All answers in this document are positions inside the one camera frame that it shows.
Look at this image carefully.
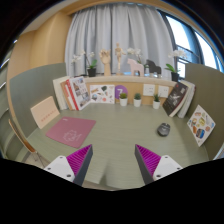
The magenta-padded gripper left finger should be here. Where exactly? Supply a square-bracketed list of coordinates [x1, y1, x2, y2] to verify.
[43, 143, 94, 187]

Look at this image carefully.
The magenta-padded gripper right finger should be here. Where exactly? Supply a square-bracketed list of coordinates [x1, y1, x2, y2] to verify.
[134, 143, 184, 185]

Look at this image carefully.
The dark grey computer mouse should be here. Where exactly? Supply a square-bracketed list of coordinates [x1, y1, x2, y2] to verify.
[157, 122, 172, 137]

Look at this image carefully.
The pink square mouse pad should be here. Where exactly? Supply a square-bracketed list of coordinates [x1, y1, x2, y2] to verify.
[45, 116, 97, 149]

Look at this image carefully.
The small succulent in white pot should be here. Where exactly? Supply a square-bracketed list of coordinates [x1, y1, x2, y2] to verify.
[152, 93, 162, 110]
[119, 92, 129, 107]
[133, 92, 143, 108]

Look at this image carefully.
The food sticker sheet card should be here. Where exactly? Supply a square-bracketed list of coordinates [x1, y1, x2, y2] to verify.
[186, 104, 216, 148]

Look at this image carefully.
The brown cover book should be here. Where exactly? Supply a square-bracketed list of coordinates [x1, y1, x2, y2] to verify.
[60, 80, 75, 111]

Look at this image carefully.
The black cover book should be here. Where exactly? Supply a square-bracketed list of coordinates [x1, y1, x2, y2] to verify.
[162, 82, 189, 117]

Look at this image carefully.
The red-edged photo magazine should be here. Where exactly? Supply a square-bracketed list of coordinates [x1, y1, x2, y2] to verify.
[65, 76, 92, 111]

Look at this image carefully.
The white sticker sheet card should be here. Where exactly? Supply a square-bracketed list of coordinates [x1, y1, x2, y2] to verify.
[89, 84, 116, 105]

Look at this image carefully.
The white thick book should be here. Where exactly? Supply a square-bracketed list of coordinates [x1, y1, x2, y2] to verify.
[52, 75, 71, 111]

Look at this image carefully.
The white books stack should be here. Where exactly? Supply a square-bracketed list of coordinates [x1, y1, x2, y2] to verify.
[176, 79, 197, 119]

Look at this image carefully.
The white orchid in black pot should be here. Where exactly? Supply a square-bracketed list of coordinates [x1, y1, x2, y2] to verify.
[164, 49, 188, 83]
[70, 50, 98, 78]

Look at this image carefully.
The dark wooden horse figure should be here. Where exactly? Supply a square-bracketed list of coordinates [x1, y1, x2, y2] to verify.
[145, 59, 162, 76]

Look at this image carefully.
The pink wooden horse figure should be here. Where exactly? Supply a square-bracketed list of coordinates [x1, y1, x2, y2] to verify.
[126, 58, 145, 77]

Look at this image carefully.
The wooden hand model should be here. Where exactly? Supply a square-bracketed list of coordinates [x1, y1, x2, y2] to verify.
[99, 48, 112, 77]

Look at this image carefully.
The white orchid behind horse figures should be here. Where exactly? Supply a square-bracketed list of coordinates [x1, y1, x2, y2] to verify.
[126, 47, 149, 73]

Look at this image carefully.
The wooden artist mannequin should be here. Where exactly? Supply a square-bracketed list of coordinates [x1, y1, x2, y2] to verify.
[114, 42, 125, 76]

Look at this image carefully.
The light grey curtain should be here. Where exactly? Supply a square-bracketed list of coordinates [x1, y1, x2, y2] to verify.
[64, 3, 176, 77]

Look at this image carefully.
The white wall socket plate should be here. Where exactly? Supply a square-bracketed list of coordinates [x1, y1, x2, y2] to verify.
[157, 85, 170, 99]
[142, 83, 156, 97]

